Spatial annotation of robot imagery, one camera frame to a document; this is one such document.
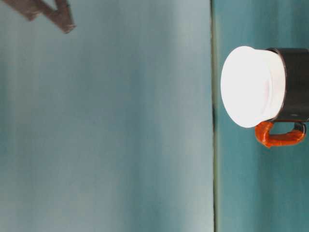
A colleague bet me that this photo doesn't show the white paper cup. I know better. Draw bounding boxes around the white paper cup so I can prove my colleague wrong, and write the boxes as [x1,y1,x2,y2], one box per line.
[220,45,288,129]

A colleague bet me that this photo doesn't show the blue-green table cloth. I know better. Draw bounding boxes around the blue-green table cloth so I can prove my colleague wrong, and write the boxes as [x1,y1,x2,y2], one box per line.
[211,0,309,232]

